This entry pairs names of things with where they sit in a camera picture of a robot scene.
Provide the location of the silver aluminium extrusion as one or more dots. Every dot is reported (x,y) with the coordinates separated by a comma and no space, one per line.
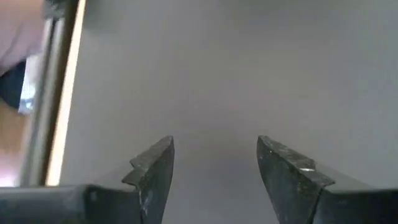
(40,124)

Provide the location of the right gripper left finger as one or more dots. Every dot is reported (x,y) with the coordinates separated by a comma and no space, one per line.
(77,205)

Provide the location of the person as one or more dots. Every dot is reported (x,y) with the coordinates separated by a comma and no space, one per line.
(15,31)

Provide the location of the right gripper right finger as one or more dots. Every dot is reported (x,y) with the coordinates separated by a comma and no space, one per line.
(342,208)

